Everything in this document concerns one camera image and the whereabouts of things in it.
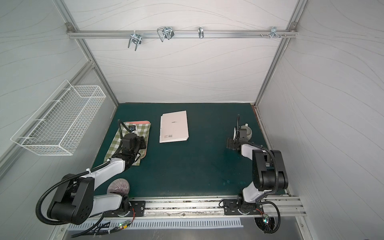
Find white slotted vent strip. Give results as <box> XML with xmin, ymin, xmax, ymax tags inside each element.
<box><xmin>67</xmin><ymin>218</ymin><xmax>244</xmax><ymax>231</ymax></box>

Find ribbed grey ceramic teapot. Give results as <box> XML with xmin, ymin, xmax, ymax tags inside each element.
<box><xmin>240</xmin><ymin>124</ymin><xmax>253</xmax><ymax>141</ymax></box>

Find left black corrugated cable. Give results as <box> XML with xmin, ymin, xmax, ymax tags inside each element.
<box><xmin>35</xmin><ymin>160</ymin><xmax>133</xmax><ymax>238</ymax></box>

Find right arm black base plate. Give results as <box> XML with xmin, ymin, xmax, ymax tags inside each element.
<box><xmin>219</xmin><ymin>199</ymin><xmax>264</xmax><ymax>216</ymax></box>

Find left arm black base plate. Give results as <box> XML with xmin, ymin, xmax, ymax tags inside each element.
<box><xmin>105</xmin><ymin>201</ymin><xmax>146</xmax><ymax>218</ymax></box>

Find white wire basket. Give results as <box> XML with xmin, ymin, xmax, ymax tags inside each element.
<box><xmin>11</xmin><ymin>80</ymin><xmax>106</xmax><ymax>156</ymax></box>

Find metal bracket with screws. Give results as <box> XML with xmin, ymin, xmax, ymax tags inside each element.
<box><xmin>260</xmin><ymin>27</ymin><xmax>287</xmax><ymax>39</ymax></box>

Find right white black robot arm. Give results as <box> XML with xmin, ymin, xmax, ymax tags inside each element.
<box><xmin>227</xmin><ymin>126</ymin><xmax>289</xmax><ymax>213</ymax></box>

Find pink ribbed cup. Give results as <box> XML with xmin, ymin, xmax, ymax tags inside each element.
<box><xmin>107</xmin><ymin>179</ymin><xmax>130</xmax><ymax>195</ymax></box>

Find horizontal aluminium rail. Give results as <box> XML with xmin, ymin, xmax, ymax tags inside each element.
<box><xmin>67</xmin><ymin>29</ymin><xmax>299</xmax><ymax>39</ymax></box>

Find white photo album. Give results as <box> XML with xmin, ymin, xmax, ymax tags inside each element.
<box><xmin>159</xmin><ymin>111</ymin><xmax>189</xmax><ymax>144</ymax></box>

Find green checkered photo album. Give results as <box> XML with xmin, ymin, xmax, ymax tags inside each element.
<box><xmin>103</xmin><ymin>120</ymin><xmax>152</xmax><ymax>167</ymax></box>

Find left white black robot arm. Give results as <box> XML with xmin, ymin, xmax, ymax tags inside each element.
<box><xmin>36</xmin><ymin>133</ymin><xmax>147</xmax><ymax>225</ymax></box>

